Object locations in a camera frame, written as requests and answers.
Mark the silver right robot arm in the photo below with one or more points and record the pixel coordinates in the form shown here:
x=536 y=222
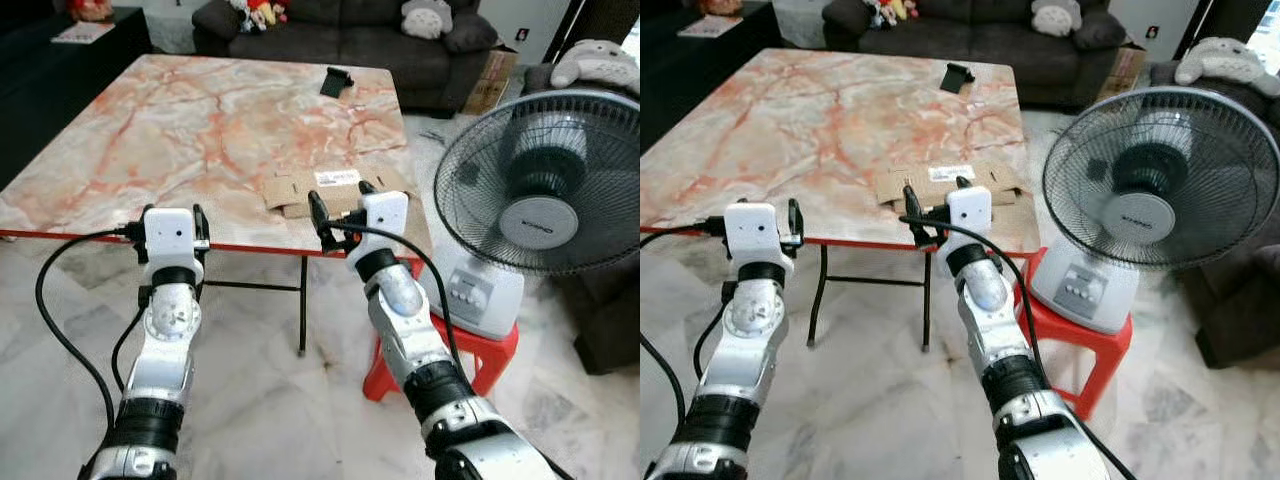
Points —
x=990 y=310
x=410 y=320

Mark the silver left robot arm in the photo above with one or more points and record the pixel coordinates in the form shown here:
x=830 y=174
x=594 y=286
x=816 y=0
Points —
x=165 y=340
x=745 y=340

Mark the flat brown cardboard box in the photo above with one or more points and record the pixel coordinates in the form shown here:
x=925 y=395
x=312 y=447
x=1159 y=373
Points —
x=910 y=185
x=300 y=190

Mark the dark fabric sofa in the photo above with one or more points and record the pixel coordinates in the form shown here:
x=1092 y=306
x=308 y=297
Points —
x=340 y=50
x=970 y=45

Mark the dark armchair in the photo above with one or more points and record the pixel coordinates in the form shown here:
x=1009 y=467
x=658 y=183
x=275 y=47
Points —
x=610 y=320
x=1240 y=310

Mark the long black low cabinet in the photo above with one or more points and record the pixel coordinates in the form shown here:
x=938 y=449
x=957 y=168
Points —
x=690 y=70
x=60 y=90

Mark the upright brown cardboard box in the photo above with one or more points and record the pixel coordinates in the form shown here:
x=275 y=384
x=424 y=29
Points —
x=1122 y=72
x=490 y=85

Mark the grey electric table fan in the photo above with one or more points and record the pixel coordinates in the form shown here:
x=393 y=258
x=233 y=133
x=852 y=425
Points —
x=540 y=225
x=1140 y=215

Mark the small grey white plush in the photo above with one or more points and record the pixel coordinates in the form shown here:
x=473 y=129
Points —
x=427 y=18
x=1057 y=17

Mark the colourful small plush toys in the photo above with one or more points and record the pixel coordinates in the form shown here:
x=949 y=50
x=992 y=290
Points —
x=258 y=12
x=890 y=10

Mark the dark grey cushion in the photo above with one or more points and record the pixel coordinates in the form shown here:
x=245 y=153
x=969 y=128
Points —
x=472 y=32
x=1100 y=30

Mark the white pink booklet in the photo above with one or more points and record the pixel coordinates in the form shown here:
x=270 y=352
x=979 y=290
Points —
x=82 y=33
x=710 y=26

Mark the red plastic stool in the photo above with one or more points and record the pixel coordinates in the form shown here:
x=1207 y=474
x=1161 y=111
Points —
x=1100 y=350
x=490 y=350

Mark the large grey white plush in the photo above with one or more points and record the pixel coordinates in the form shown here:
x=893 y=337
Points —
x=1230 y=62
x=600 y=65

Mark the orange toy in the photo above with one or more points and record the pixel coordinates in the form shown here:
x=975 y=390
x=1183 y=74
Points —
x=90 y=8
x=720 y=5

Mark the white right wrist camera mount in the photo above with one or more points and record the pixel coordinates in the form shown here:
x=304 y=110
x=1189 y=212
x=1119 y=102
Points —
x=385 y=215
x=968 y=212

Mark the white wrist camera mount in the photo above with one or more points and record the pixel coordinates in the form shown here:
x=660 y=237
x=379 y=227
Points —
x=968 y=212
x=168 y=235
x=385 y=215
x=752 y=230

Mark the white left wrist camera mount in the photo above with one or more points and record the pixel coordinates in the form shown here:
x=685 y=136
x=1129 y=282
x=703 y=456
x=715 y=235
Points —
x=752 y=230
x=168 y=235

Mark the black metal table leg frame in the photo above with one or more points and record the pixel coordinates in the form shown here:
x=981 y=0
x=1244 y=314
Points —
x=820 y=290
x=302 y=300

